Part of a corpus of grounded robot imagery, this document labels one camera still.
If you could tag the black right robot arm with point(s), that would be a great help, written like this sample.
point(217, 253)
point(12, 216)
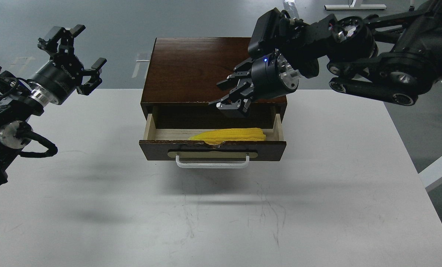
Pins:
point(391, 58)

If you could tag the dark wooden drawer cabinet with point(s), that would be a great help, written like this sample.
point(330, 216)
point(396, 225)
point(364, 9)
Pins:
point(182, 78)

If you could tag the yellow corn cob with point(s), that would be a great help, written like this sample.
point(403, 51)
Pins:
point(231, 134)

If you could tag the dark wooden drawer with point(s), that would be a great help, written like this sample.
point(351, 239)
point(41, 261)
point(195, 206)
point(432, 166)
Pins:
point(166, 144)

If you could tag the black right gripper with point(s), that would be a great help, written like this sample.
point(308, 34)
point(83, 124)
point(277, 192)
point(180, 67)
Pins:
point(270, 76)

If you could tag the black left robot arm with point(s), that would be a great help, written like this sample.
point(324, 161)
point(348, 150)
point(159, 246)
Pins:
point(17, 138)

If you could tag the white table leg base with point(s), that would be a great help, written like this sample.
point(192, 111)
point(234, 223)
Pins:
point(355, 5)

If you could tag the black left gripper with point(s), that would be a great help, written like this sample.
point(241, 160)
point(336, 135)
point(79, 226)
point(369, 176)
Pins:
point(56, 80)

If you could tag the white drawer handle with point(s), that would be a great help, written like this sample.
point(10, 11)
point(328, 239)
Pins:
point(215, 165)

